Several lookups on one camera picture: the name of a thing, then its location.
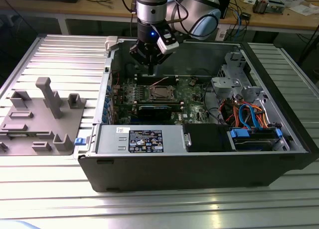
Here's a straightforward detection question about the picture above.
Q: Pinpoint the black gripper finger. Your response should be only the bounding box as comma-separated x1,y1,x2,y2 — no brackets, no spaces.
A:
129,41,154,75
151,44,173,75

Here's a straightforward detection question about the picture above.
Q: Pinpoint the thin metal locking lever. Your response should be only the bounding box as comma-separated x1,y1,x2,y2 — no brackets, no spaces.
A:
150,77,169,87

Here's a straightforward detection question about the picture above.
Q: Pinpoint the metal socket cover frame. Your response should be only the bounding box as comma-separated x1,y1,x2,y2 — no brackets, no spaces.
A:
149,85,174,100

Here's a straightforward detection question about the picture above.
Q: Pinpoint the black RAM slot bank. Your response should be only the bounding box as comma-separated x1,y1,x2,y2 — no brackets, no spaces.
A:
134,73,179,86
136,101,184,108

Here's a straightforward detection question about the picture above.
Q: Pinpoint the CPU socket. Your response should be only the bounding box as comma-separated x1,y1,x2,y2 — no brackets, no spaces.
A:
149,85,176,102

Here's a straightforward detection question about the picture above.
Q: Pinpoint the grey case latch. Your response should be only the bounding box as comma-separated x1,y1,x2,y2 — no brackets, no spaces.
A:
104,36,119,51

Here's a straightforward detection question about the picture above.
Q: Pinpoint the wooden workbench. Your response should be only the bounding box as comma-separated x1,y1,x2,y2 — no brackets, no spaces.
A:
0,0,319,32

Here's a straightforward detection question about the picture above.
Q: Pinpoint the black graphics card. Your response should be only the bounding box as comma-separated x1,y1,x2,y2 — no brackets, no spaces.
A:
138,104,172,120

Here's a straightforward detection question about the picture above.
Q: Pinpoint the green motherboard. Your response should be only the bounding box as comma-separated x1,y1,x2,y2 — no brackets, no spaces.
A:
111,77,220,126

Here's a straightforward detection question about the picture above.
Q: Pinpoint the grey metal drive cage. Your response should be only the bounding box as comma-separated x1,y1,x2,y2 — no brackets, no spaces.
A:
211,52,265,108

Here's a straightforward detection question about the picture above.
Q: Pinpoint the black printed label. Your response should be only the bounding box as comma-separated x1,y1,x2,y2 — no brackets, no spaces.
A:
128,129,163,154

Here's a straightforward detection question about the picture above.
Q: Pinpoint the grey power supply unit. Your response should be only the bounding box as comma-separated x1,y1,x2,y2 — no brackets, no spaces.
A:
96,124,185,154

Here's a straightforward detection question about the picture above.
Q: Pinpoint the black drive bay box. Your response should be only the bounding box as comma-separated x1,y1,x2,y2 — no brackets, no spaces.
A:
182,123,236,153

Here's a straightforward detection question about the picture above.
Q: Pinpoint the hard disk in blue carrier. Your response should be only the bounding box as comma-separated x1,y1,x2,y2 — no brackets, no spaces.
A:
228,127,283,152

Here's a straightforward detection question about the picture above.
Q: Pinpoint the metal heat sink cooler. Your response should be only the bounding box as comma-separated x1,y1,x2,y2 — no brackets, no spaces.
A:
253,0,269,14

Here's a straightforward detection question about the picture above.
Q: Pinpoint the black PC case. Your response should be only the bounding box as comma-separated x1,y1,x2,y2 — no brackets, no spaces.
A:
77,38,319,193

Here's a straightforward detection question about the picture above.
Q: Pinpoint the grey plastic parts rack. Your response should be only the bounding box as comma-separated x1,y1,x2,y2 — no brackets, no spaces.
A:
0,77,87,156

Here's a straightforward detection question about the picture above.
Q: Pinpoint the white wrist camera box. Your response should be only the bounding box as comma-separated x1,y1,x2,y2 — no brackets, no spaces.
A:
156,27,180,55

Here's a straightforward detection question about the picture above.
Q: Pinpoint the blue flat wire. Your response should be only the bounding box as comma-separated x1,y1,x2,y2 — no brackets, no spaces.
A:
238,102,258,129

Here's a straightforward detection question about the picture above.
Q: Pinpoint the orange wire bundle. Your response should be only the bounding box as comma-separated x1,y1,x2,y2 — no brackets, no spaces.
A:
223,99,272,129

